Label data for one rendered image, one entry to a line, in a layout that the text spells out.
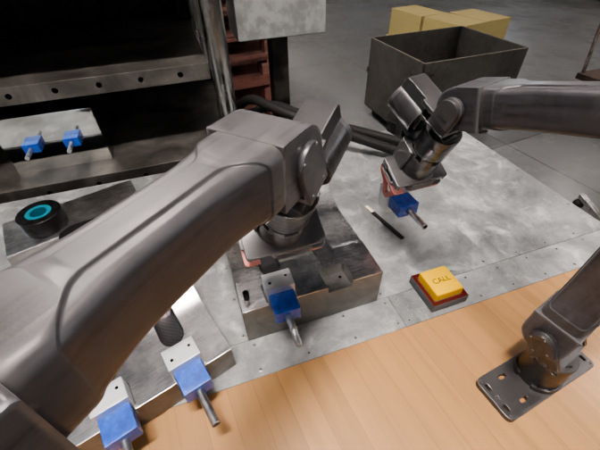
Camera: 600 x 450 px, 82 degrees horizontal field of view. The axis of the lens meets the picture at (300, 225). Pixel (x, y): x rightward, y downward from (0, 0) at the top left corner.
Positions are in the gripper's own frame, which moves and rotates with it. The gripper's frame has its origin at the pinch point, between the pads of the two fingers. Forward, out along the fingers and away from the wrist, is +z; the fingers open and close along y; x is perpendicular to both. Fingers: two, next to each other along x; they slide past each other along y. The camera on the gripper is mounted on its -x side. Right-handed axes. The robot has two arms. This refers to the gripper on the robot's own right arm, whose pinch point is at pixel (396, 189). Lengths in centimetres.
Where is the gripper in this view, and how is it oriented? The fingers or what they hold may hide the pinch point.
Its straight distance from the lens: 73.9
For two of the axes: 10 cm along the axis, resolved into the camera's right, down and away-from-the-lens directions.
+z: -1.2, 3.8, 9.2
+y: -9.4, 2.4, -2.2
